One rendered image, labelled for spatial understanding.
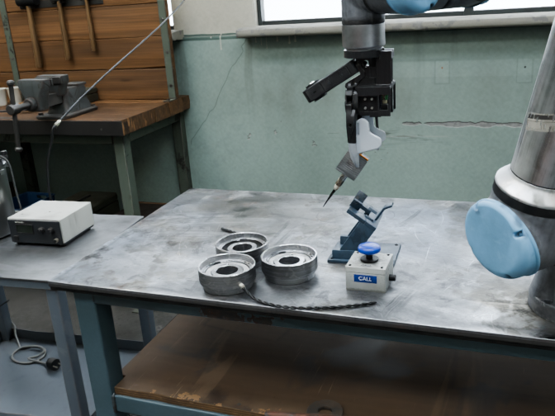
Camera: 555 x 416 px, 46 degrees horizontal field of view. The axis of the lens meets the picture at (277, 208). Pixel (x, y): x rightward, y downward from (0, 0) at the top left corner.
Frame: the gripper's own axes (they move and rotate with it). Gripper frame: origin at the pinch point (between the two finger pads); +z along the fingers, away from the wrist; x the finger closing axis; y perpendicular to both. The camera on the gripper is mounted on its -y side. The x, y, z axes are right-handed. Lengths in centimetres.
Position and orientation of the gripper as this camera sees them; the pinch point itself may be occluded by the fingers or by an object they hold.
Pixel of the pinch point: (355, 158)
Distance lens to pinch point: 122.9
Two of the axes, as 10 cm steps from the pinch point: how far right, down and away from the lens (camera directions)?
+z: 0.7, 9.4, 3.2
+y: 9.5, 0.4, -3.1
